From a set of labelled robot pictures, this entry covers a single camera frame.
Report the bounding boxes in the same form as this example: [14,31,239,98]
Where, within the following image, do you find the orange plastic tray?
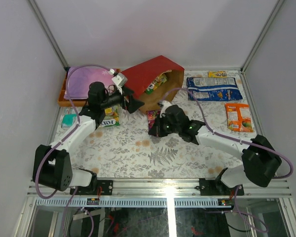
[57,67,121,108]

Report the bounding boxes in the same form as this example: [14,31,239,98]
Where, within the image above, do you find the orange snack packet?
[224,103,253,133]

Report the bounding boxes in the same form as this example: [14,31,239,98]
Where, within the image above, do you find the yellow M&M candy packet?
[208,71,227,78]

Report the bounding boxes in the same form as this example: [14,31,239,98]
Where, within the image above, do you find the green yellow snack packet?
[99,106,120,127]

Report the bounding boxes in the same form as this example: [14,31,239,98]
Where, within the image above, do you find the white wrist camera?
[158,100,172,118]
[109,69,128,89]

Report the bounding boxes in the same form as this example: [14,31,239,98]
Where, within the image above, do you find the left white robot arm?
[33,82,144,195]

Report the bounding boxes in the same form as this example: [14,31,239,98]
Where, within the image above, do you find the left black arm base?
[69,169,113,196]

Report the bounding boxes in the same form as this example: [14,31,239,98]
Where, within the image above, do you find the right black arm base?
[194,167,247,197]

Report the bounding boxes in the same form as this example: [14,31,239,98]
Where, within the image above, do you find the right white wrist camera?
[158,100,172,118]

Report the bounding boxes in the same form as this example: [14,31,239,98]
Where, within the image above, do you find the teal red snack packet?
[61,107,77,128]

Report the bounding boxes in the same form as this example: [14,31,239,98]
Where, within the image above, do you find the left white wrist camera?
[109,69,128,89]

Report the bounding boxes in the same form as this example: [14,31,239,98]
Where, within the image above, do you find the red brown paper bag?
[121,55,185,114]

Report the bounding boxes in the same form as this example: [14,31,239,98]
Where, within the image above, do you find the blue Doritos chip bag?
[186,77,243,101]

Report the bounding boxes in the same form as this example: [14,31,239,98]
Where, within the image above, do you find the floral patterned table mat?
[43,70,270,179]

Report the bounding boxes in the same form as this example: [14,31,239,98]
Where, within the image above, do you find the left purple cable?
[35,64,115,237]

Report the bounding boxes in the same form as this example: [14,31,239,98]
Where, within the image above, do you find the purple Fox's berries packet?
[146,110,160,130]

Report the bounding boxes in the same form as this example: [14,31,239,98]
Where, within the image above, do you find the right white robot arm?
[148,101,282,195]

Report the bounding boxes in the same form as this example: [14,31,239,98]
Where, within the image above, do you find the purple Frozen fabric cloth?
[64,67,114,100]

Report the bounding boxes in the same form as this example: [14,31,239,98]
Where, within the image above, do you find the aluminium front rail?
[27,176,293,198]

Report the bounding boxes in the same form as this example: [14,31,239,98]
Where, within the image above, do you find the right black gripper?
[148,114,181,138]

